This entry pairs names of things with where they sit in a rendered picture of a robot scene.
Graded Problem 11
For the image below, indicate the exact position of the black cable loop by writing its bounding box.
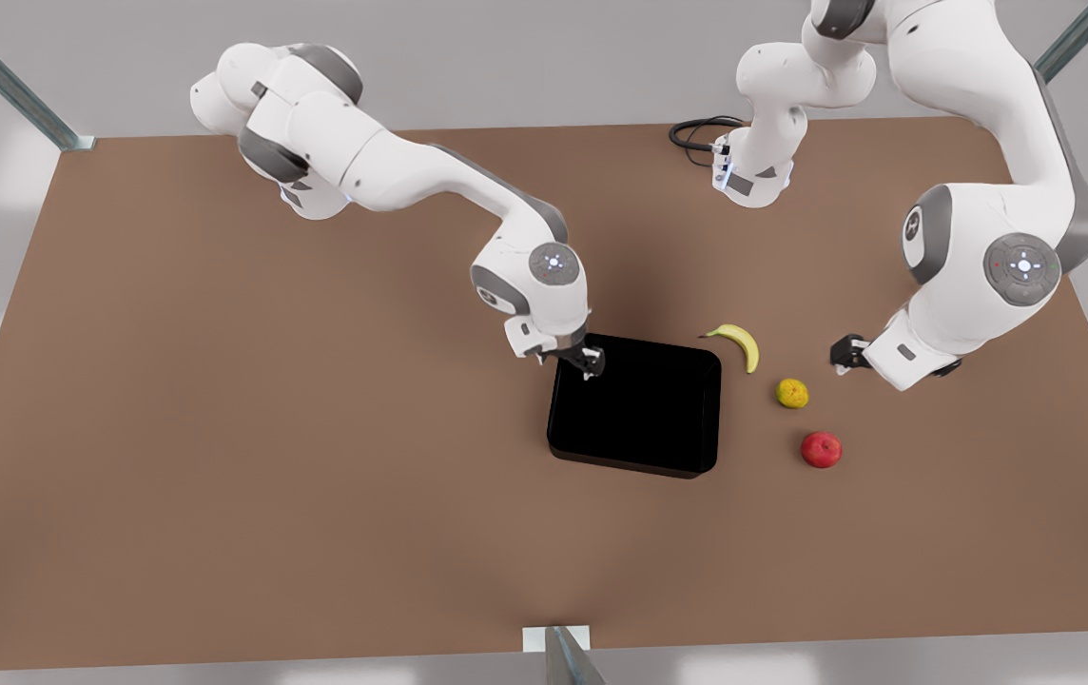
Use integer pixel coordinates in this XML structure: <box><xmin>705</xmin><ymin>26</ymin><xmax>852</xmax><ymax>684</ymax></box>
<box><xmin>669</xmin><ymin>116</ymin><xmax>747</xmax><ymax>169</ymax></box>

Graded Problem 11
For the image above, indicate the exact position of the silver frame post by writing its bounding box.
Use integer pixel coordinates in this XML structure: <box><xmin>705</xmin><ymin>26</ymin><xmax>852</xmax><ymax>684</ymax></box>
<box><xmin>522</xmin><ymin>625</ymin><xmax>608</xmax><ymax>685</ymax></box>
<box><xmin>1034</xmin><ymin>0</ymin><xmax>1088</xmax><ymax>85</ymax></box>
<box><xmin>0</xmin><ymin>0</ymin><xmax>96</xmax><ymax>152</ymax></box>

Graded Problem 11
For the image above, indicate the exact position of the yellow banana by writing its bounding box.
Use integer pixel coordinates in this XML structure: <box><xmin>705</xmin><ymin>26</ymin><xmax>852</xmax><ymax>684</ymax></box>
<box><xmin>699</xmin><ymin>323</ymin><xmax>761</xmax><ymax>375</ymax></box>

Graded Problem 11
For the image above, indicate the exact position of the red apple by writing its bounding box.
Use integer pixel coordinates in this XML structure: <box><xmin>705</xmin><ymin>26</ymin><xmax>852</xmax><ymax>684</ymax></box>
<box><xmin>800</xmin><ymin>431</ymin><xmax>844</xmax><ymax>470</ymax></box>

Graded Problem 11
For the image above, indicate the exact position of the black rectangular tray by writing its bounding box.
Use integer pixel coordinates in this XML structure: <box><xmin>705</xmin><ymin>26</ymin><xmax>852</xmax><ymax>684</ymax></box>
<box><xmin>547</xmin><ymin>332</ymin><xmax>723</xmax><ymax>480</ymax></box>

